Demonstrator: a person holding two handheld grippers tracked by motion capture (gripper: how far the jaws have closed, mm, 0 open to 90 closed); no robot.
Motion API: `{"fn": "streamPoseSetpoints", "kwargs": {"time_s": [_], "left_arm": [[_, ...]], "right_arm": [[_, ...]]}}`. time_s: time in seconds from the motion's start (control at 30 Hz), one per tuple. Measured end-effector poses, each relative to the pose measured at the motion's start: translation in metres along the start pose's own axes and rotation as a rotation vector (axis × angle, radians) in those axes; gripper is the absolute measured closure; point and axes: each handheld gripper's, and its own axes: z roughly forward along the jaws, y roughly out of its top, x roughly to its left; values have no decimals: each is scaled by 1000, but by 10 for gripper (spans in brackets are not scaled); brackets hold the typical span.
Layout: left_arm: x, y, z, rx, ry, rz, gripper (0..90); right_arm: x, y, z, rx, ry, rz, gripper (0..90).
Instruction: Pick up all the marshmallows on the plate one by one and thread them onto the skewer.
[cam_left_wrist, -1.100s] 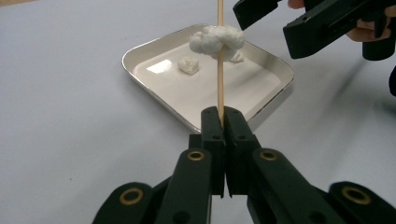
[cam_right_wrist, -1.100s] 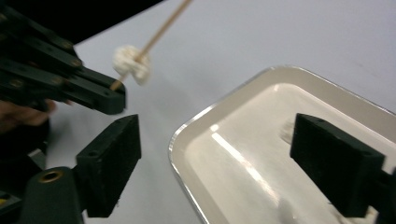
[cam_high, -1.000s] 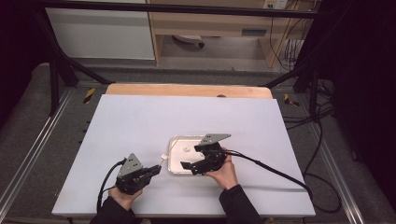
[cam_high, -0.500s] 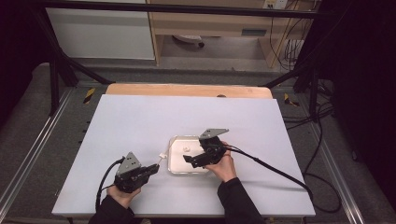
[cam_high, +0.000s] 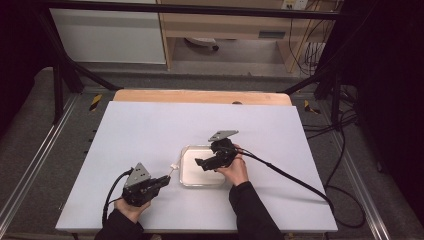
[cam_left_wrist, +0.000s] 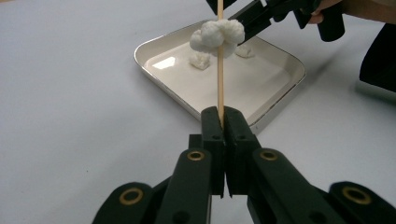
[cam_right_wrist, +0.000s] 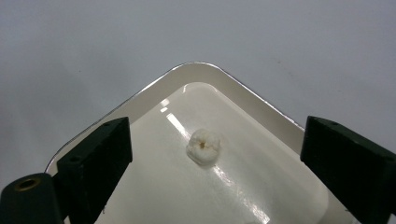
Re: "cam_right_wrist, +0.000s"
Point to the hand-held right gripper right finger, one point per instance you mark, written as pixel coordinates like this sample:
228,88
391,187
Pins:
351,168

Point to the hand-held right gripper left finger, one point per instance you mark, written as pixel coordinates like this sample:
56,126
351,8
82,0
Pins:
93,161

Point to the small white round piece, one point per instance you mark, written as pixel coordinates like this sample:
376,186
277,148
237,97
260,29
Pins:
204,147

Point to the square white metal tray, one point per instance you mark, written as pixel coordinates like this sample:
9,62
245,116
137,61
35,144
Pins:
249,140

